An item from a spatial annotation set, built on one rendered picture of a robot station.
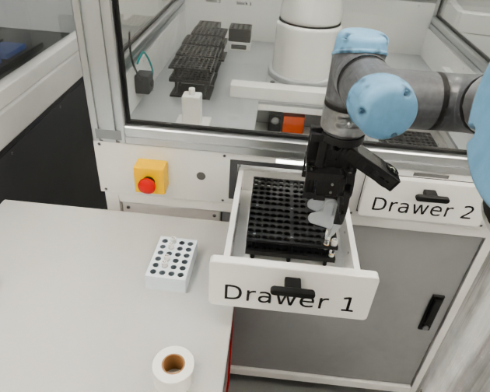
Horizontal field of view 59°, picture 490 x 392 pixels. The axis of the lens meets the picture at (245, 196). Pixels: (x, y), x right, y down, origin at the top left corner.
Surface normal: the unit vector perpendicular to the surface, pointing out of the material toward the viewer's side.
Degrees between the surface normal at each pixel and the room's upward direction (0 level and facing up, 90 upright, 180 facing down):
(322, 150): 89
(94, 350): 0
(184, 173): 90
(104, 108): 90
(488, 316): 88
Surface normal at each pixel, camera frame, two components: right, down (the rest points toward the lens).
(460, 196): -0.08, 0.58
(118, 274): 0.06, -0.81
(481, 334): -0.98, 0.02
